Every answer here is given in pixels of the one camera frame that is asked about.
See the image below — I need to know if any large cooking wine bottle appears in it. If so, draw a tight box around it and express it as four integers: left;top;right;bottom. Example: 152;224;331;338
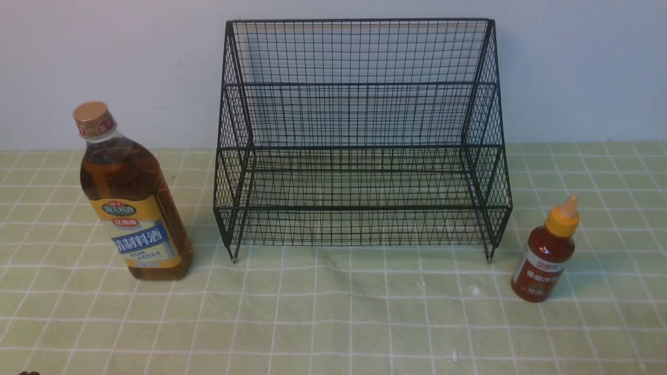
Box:
73;101;194;281

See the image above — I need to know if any small red sauce bottle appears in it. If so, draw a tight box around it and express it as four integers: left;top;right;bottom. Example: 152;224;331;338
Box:
511;194;580;303

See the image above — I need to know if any green checkered tablecloth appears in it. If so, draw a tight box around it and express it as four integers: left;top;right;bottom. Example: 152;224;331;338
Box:
1;142;666;374

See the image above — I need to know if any black wire mesh shelf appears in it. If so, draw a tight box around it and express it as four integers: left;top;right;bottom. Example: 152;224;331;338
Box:
213;18;513;262

